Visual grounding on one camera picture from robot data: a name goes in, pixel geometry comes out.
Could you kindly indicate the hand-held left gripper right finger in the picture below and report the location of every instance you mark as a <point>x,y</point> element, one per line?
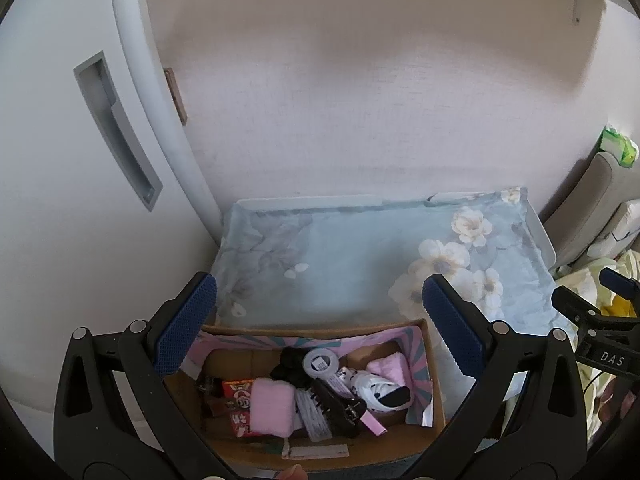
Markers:
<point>450,325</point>

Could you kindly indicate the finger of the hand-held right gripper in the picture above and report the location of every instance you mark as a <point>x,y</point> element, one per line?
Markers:
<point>575,305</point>
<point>620,282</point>

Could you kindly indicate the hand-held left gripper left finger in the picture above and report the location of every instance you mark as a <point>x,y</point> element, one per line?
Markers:
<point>187,320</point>

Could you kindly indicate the pink fluffy sock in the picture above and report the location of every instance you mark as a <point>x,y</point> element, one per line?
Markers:
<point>392,367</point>

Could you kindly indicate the dark brown snack bar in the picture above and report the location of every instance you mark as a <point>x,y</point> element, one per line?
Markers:
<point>212,400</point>

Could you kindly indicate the red snack packet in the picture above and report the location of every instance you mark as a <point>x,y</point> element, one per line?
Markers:
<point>237,390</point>

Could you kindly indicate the white black patterned sock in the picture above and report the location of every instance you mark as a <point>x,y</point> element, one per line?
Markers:
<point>375,390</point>

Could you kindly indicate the black hair scrunchie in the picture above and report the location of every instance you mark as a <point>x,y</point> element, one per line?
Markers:
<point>290,362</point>

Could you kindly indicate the pink fluffy towel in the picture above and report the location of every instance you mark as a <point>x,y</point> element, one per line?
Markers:
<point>270,407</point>

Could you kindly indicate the pink paper strip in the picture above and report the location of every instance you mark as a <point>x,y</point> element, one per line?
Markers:
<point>374,424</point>

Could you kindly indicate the cardboard box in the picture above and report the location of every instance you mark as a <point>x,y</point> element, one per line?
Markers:
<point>385,440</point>

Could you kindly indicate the white tape roll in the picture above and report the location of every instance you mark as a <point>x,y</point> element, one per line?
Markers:
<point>325,372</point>

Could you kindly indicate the black hair claw clip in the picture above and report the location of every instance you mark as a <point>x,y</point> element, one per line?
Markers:
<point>340,407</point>

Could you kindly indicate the white patterned packet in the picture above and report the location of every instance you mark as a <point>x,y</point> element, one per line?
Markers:
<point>310,415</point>

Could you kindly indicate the white ruler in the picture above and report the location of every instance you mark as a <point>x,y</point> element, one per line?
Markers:
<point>315,452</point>

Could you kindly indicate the person's left hand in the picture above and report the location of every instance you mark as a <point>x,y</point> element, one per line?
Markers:
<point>293,473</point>

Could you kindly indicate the green yellow blanket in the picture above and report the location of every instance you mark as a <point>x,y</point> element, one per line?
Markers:
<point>585,267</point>

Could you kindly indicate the white pillow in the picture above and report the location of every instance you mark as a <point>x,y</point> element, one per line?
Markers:
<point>620,230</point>

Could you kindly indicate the beige padded headboard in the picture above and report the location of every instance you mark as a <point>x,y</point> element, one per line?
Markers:
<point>595,185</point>

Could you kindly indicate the blue floral tablecloth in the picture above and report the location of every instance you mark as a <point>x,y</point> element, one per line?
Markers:
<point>350,260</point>

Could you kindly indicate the green tissue packet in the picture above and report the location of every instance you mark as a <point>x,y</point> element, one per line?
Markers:
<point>620,145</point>

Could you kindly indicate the white wardrobe door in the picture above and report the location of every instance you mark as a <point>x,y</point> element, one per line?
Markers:
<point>50,210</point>

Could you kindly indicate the brown wall strip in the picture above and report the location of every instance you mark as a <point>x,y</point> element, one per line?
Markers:
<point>175,95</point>

